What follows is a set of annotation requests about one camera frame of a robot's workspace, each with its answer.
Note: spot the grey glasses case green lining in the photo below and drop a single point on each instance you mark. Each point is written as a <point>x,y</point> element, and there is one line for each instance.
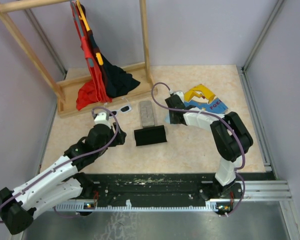
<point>147,117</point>

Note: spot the black hanging garment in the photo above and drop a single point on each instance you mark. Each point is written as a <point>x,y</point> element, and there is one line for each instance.
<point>117,81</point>

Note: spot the white sunglasses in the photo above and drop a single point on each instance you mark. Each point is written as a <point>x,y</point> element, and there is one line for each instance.
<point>123,109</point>

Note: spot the wooden clothes rack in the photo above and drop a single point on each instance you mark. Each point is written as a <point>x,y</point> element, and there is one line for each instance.
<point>65,90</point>

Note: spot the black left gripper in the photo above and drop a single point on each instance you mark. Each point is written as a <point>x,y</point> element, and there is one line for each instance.
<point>119,138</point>

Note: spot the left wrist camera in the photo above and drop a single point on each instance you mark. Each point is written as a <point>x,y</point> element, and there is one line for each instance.
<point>101,118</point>

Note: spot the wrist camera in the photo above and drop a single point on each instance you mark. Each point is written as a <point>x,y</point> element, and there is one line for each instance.
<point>101,118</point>
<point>178,93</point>

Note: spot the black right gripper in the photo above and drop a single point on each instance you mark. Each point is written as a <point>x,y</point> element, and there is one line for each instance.
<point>172,120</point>

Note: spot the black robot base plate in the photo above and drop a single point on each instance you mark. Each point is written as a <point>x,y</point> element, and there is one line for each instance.
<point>147,190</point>

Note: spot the black glasses case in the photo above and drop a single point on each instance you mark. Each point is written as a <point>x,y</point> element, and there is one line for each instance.
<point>150,135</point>

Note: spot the yellow clothes hanger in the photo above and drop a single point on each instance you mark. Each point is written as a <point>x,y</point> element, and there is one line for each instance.
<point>90,35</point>

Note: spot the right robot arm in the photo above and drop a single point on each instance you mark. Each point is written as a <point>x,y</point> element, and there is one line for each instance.
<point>231,137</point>

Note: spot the grey red clothes hanger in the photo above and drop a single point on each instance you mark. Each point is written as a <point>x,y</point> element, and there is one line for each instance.
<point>82,28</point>

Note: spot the red hanging garment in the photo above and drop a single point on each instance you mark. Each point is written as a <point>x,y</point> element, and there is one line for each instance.
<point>92,91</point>

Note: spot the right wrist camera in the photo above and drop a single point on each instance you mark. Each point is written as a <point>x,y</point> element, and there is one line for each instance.
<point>178,93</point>

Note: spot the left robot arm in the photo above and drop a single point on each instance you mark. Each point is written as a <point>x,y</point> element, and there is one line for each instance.
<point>62,181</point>

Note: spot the blue yellow folded cloth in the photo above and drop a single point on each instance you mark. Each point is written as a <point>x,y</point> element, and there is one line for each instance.
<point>203,98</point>

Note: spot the light blue lens cloth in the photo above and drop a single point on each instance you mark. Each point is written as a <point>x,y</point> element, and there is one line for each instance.
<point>167,119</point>

